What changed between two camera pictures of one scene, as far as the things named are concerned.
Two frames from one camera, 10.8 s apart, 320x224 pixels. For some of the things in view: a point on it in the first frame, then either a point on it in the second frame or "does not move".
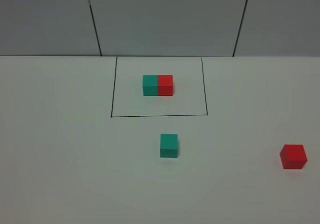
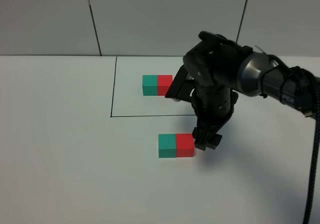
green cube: x=169 y=145 does not move
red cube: x=293 y=156 to x=185 y=145
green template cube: x=150 y=85 does not move
